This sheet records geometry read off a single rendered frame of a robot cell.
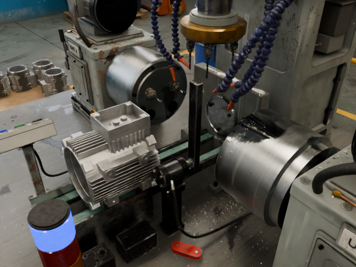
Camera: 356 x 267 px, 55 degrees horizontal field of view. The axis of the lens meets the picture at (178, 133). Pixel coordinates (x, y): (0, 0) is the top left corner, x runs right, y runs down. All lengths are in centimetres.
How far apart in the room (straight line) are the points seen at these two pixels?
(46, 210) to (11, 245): 57
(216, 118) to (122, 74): 35
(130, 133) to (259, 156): 32
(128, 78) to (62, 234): 72
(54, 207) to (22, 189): 73
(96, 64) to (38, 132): 39
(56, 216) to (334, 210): 45
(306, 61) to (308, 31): 9
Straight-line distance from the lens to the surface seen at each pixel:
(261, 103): 101
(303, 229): 73
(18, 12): 661
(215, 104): 114
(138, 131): 88
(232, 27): 92
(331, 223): 68
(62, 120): 160
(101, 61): 132
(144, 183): 92
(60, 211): 54
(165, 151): 113
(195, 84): 80
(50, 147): 144
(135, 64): 118
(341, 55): 122
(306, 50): 103
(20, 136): 104
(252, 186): 79
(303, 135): 81
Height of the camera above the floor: 159
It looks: 33 degrees down
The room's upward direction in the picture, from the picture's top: straight up
